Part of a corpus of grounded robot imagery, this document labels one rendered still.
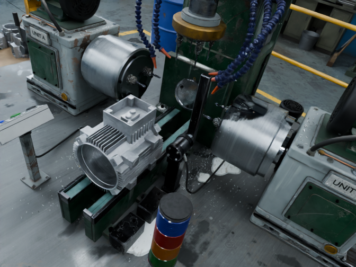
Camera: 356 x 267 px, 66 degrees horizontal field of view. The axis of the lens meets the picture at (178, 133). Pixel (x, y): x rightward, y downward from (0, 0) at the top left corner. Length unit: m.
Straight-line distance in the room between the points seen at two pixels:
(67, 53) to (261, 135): 0.80
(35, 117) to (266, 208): 0.78
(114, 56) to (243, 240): 0.80
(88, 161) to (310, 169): 0.64
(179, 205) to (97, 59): 0.77
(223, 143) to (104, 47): 0.59
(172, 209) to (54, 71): 0.95
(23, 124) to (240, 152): 0.65
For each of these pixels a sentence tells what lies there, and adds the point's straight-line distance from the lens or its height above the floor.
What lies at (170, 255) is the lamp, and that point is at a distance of 0.59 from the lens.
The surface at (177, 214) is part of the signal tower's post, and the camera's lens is 0.49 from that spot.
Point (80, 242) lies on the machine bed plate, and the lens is 0.93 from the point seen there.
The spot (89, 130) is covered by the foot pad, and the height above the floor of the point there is 1.08.
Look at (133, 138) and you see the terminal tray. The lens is 0.78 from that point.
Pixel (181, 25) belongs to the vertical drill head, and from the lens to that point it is 0.92.
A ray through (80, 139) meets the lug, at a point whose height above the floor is 1.09.
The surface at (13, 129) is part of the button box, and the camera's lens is 0.90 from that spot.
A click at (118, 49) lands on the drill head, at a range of 1.12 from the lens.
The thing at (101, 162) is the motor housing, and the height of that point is 0.95.
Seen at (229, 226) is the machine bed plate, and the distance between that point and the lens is 1.02.
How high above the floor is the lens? 1.62
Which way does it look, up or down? 39 degrees down
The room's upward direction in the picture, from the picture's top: 12 degrees clockwise
